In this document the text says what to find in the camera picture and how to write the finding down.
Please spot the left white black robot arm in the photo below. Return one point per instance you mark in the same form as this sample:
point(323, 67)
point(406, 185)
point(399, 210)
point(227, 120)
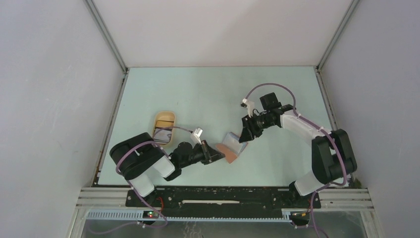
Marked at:
point(135, 156)

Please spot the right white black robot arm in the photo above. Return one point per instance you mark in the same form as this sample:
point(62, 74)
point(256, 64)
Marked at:
point(332, 157)

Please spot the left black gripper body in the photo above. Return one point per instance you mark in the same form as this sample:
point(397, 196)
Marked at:
point(201, 153)

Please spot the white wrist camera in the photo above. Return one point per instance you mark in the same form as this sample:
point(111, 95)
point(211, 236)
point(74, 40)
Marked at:
point(196, 135)
point(249, 105)

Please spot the aluminium frame rail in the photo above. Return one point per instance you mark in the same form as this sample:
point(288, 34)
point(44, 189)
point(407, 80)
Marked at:
point(121, 203)

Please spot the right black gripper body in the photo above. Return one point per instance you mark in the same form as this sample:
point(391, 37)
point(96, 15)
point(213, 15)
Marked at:
point(256, 123)

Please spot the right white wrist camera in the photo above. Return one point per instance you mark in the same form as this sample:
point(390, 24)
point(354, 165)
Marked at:
point(249, 105)

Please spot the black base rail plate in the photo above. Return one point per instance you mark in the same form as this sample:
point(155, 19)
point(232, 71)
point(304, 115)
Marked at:
point(228, 202)

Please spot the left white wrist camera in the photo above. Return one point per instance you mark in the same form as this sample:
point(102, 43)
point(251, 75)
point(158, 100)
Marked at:
point(196, 135)

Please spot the credit card stack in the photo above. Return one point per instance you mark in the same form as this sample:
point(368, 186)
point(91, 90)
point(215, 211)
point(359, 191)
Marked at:
point(163, 131)

